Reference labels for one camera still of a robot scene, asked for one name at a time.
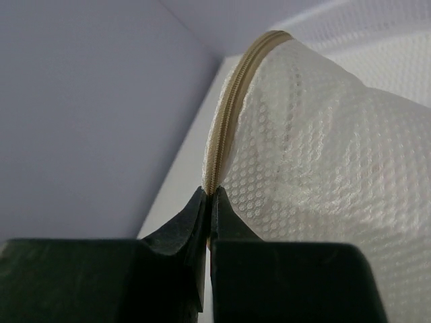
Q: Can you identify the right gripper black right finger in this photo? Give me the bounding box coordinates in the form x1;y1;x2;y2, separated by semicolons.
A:
209;186;261;242

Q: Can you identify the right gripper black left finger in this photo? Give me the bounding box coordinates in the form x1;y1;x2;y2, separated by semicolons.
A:
142;187;210;313

